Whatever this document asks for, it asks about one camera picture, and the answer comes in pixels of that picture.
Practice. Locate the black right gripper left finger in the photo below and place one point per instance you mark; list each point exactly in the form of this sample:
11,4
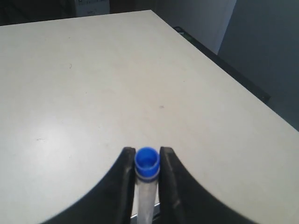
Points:
110,201

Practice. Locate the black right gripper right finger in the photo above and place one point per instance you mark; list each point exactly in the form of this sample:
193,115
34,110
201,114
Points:
184,201

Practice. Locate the blue-capped tube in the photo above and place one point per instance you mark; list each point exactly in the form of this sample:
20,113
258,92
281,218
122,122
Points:
147,167

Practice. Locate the white cardboard box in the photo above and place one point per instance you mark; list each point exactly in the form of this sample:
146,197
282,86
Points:
91,7

